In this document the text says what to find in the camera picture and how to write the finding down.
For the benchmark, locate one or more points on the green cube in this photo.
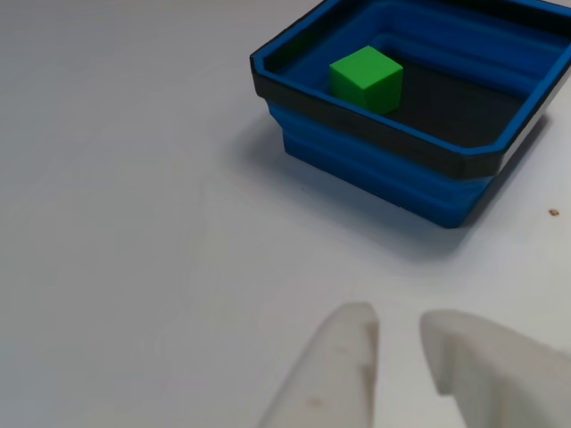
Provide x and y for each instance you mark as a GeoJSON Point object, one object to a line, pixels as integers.
{"type": "Point", "coordinates": [366, 80]}

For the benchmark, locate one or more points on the blue collapsible box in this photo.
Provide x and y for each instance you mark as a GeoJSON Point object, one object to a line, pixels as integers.
{"type": "Point", "coordinates": [401, 165]}

